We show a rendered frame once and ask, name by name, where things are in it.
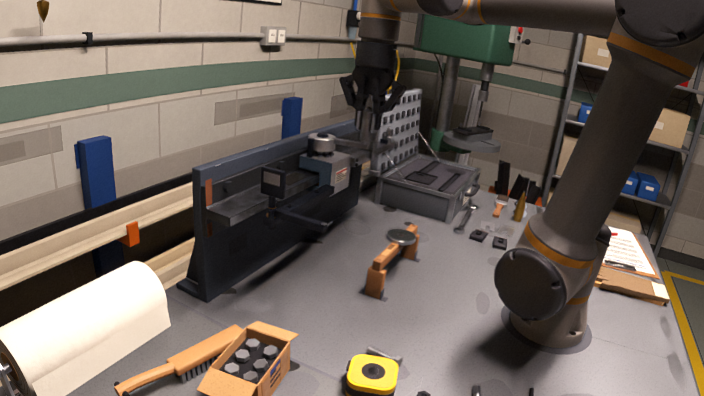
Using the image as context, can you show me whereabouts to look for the steel wrench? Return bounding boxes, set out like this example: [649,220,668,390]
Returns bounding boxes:
[453,202,480,236]

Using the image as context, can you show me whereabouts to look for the clear shim sheet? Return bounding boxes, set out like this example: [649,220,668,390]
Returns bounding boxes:
[477,218,517,239]

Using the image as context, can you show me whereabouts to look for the flat cardboard pieces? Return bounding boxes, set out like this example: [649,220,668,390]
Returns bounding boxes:
[593,266,672,307]

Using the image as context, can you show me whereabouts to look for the beige wall rail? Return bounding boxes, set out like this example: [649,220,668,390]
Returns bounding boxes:
[0,181,195,293]

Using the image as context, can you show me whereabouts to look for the white wall socket box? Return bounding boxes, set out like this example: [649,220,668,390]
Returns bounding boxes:
[259,25,288,47]

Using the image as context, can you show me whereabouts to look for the grey open tool case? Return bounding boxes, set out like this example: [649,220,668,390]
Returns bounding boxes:
[369,87,481,225]

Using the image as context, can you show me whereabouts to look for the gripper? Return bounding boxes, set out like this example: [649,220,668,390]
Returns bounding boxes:
[339,39,408,133]

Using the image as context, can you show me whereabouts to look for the grey round knob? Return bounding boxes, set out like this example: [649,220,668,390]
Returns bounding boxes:
[306,131,338,159]

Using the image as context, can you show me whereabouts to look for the grey-blue gauge block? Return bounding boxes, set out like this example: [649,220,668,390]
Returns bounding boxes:
[297,150,354,195]

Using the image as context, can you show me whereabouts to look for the green drill press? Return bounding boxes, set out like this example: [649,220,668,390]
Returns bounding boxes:
[413,13,519,167]

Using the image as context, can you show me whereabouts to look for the grey metal shelf unit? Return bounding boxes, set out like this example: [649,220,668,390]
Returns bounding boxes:
[541,31,704,257]

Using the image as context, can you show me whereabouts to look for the black pointer box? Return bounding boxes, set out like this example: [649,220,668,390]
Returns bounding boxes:
[259,166,288,201]

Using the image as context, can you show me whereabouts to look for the wooden handle brush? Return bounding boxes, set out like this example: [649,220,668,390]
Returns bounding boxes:
[113,323,244,396]

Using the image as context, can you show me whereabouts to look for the dark wall pipe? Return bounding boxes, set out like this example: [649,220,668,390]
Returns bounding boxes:
[0,31,360,54]

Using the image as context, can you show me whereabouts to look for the white paper roll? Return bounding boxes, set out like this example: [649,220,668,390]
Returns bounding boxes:
[0,260,173,396]

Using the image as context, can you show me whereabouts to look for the black blocks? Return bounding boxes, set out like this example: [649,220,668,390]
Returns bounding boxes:
[495,159,544,206]

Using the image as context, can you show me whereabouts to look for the orange clipboard with paper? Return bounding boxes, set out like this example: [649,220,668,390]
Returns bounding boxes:
[601,225,662,281]

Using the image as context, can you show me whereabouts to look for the orange wooden stand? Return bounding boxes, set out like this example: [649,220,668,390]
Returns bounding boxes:
[361,222,421,302]

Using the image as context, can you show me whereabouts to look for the orange rail clip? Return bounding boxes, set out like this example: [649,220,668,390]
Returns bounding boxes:
[119,220,141,248]

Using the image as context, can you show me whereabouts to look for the small grey metal piece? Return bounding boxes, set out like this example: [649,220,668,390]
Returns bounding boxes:
[365,345,404,366]

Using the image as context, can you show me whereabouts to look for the yellow black tape measure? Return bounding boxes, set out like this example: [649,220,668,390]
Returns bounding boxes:
[344,352,401,396]

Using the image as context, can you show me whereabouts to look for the blue wall post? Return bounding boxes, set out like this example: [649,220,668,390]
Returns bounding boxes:
[280,96,304,140]
[73,135,126,277]

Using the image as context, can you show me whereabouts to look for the cardboard box of bolts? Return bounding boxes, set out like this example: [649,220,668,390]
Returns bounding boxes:
[196,321,300,396]

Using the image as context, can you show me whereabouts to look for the grey target disc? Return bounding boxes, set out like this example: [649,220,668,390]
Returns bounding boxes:
[385,228,418,247]

